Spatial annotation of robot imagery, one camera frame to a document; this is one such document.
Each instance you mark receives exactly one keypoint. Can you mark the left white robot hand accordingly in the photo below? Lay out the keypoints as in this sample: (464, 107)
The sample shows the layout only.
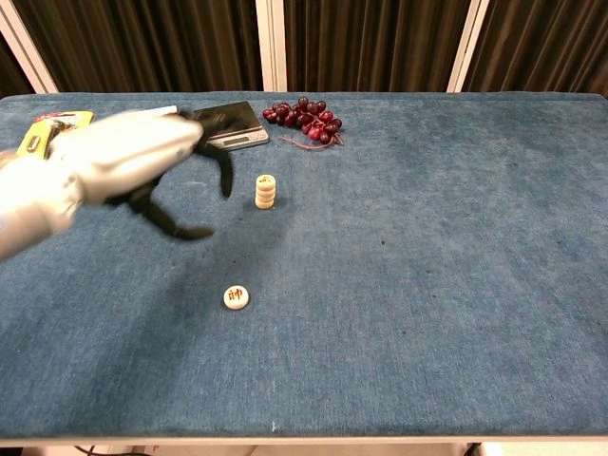
(128, 147)

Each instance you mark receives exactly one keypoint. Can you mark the yellow razor blister pack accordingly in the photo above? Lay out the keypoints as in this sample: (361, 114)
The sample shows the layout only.
(28, 140)

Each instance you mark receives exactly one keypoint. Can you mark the dark pleated curtain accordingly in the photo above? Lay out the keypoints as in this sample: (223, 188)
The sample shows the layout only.
(142, 43)
(9, 71)
(370, 43)
(546, 43)

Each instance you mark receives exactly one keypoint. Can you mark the silver digital kitchen scale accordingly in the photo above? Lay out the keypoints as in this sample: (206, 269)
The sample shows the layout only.
(242, 121)

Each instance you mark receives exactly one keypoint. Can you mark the dark red grape bunch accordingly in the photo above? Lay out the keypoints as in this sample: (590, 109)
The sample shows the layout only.
(304, 116)

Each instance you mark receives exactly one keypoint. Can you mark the blue felt table cloth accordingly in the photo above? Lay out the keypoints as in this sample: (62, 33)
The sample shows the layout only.
(427, 285)

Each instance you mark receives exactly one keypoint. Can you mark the white frame post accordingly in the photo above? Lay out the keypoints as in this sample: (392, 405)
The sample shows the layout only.
(26, 52)
(468, 47)
(271, 43)

